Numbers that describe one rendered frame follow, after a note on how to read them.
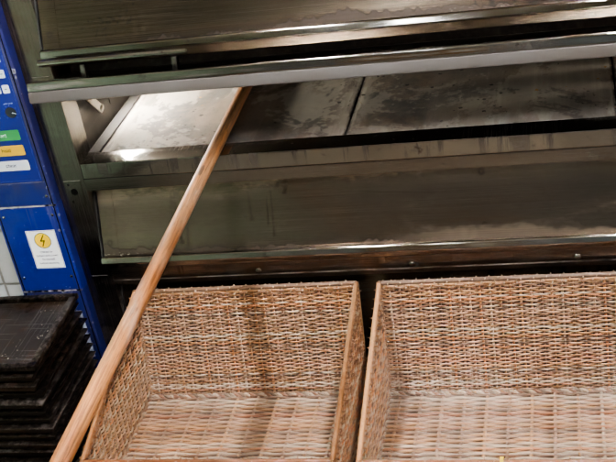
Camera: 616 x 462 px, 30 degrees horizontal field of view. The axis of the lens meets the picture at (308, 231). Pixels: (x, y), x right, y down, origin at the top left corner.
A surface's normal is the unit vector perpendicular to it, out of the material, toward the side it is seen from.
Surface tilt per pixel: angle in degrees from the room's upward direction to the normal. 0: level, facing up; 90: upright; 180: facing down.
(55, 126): 90
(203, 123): 0
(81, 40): 70
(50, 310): 0
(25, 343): 0
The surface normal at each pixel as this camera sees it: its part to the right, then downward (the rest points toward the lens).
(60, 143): -0.18, 0.52
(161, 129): -0.16, -0.86
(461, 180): -0.22, 0.19
